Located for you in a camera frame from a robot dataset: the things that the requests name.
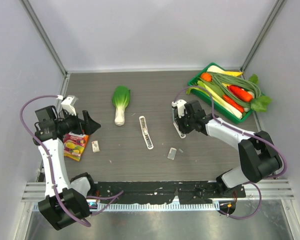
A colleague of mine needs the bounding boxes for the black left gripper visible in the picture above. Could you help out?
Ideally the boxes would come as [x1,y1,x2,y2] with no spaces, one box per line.
[55,108,100,136]

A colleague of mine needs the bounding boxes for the staples box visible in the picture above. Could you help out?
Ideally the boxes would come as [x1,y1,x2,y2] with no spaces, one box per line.
[91,140,100,153]

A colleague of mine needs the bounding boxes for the staples tray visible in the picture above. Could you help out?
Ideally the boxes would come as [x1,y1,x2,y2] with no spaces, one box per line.
[167,147,177,160]

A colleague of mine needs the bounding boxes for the white stapler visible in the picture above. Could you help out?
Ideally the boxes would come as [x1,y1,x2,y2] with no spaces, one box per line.
[139,115,154,150]

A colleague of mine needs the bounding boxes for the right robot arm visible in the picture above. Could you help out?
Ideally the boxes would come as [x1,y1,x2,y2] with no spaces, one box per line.
[171,99,283,198]

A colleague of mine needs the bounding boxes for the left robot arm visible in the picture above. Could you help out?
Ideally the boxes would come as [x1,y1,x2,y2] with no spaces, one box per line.
[33,105,101,231]

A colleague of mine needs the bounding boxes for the colourful snack packet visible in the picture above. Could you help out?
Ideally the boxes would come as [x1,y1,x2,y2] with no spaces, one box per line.
[63,132,89,162]

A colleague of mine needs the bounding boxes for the pale green leek toy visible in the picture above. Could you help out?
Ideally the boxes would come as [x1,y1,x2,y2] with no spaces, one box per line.
[197,80,243,119]

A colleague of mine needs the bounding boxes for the red chili pepper toy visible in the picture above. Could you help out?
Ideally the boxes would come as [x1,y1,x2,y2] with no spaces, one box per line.
[222,94,245,114]

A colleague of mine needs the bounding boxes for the green bok choy toy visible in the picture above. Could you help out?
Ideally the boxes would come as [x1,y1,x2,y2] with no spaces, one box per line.
[112,85,131,126]

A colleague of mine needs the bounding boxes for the green plastic tray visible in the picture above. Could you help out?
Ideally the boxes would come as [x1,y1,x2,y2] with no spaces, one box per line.
[187,62,265,125]

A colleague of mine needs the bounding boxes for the orange pumpkin toy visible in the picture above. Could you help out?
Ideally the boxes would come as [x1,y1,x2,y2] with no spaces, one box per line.
[200,72,212,82]

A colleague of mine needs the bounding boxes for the green long beans bundle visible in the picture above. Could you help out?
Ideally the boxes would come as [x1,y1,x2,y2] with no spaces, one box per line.
[208,72,253,108]

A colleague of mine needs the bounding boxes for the white radish toy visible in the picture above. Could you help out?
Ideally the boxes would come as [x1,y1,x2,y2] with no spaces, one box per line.
[206,65,226,74]

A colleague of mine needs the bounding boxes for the orange carrot toy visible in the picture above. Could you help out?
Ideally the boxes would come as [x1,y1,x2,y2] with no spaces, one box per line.
[228,85,253,103]

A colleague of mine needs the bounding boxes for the yellow corn toy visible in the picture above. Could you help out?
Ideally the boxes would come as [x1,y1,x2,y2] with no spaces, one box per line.
[222,71,243,77]

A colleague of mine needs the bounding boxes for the green lettuce leaf toy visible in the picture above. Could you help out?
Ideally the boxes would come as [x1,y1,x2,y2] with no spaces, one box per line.
[248,74,272,112]

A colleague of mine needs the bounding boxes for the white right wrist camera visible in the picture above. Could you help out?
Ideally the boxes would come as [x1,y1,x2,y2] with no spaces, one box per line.
[171,99,187,119]

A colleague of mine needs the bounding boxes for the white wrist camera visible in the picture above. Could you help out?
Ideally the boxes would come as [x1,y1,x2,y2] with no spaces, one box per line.
[57,95,78,116]
[171,99,187,119]

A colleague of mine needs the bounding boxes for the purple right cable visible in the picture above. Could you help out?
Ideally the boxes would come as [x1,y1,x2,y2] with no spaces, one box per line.
[174,85,288,219]

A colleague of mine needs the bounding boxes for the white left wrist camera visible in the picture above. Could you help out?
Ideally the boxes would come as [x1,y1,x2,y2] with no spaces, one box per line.
[57,95,78,116]

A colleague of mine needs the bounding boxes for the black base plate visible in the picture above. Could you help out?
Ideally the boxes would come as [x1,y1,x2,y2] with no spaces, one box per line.
[91,180,246,205]

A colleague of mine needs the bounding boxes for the perforated cable duct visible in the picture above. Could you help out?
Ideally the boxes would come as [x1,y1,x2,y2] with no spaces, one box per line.
[32,201,220,212]

